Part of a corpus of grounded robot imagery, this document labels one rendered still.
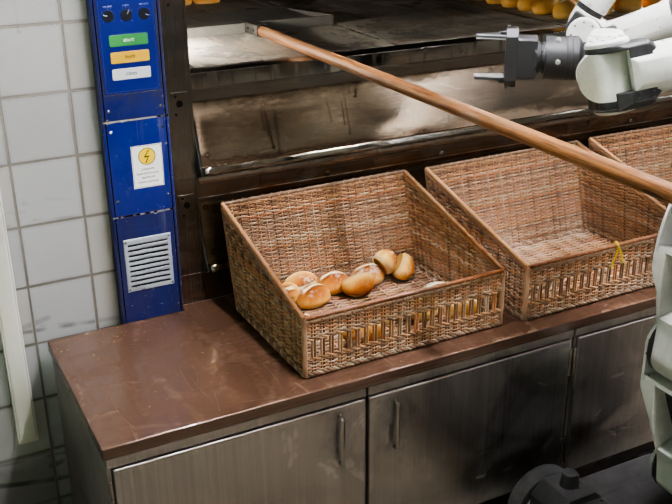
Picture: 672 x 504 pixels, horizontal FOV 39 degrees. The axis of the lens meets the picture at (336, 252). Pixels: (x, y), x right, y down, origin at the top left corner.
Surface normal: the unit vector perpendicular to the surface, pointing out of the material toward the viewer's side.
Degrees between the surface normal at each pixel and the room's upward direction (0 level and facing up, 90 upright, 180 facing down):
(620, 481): 0
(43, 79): 90
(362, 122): 70
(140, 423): 0
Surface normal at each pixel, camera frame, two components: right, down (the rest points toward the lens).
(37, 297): 0.46, 0.34
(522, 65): -0.14, 0.39
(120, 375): -0.01, -0.92
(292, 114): 0.43, 0.01
